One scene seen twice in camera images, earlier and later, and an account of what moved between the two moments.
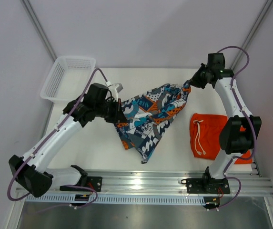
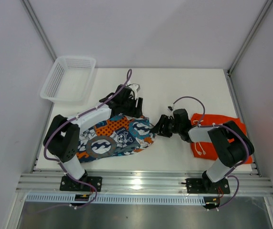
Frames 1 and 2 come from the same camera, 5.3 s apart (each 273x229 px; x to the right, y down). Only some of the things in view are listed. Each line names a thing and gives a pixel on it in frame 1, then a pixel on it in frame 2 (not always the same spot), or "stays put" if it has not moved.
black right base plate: x=207 y=185 stays put
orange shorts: x=205 y=131 stays put
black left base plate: x=95 y=182 stays put
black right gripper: x=195 y=80 -> x=158 y=129
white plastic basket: x=68 y=78 stays put
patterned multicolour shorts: x=146 y=114 -> x=116 y=135
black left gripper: x=118 y=116 -> x=136 y=112
